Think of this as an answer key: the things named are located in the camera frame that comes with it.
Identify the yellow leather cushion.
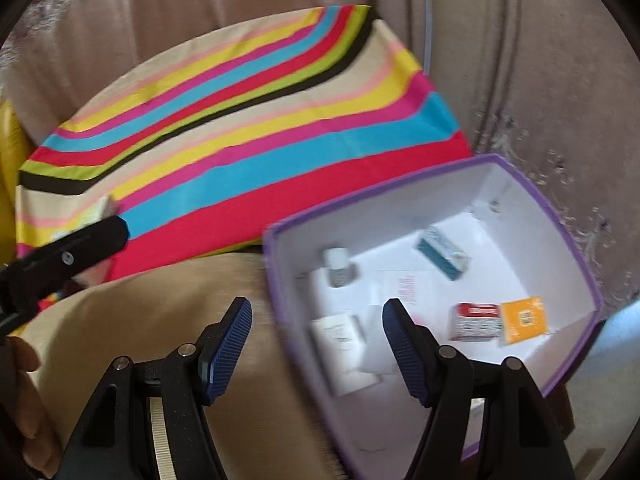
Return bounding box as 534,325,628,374
0,100,36,266

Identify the beige seat cushion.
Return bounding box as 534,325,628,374
20,250,351,480

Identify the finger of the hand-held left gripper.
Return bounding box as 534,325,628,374
0,216,131,332

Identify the purple storage box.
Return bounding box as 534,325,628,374
262,154,607,480

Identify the red and white box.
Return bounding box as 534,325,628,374
448,302,502,343

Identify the white and teal box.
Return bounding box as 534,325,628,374
416,226,472,281

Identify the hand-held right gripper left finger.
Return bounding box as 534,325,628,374
55,296,253,480

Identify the orange box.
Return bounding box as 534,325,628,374
498,296,549,347

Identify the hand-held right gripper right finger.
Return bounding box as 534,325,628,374
382,298,576,480

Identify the white card pink print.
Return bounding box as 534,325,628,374
372,267,438,323

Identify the person's left hand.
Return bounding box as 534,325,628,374
4,336,59,479

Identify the striped colourful blanket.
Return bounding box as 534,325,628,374
15,5,473,281

